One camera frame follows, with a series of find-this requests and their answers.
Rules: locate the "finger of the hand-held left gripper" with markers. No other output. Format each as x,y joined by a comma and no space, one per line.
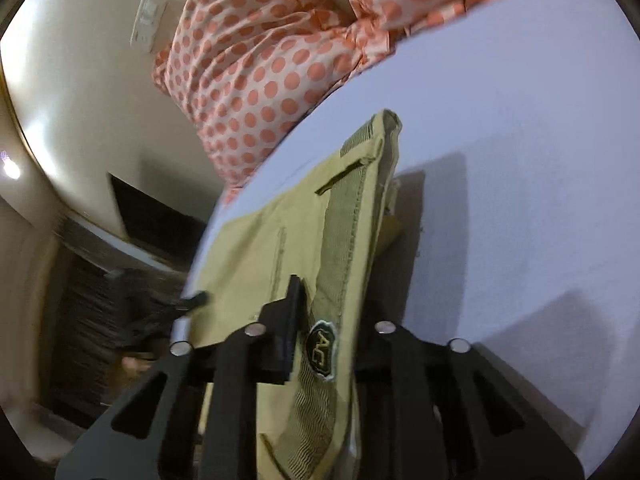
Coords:
196,300

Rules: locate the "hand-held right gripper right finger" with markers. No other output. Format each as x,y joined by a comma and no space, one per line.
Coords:
402,362

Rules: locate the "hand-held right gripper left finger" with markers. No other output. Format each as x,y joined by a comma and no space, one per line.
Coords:
287,332

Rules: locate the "khaki pants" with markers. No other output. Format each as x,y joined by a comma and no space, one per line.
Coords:
240,270

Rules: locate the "dark wooden cabinet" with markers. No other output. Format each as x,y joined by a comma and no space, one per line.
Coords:
155,220

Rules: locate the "orange polka dot pillow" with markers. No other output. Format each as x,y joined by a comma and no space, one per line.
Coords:
250,75

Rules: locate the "white bed sheet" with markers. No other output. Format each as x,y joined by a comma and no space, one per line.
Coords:
500,150

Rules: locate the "white wall switch plate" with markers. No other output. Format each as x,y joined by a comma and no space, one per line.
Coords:
147,22

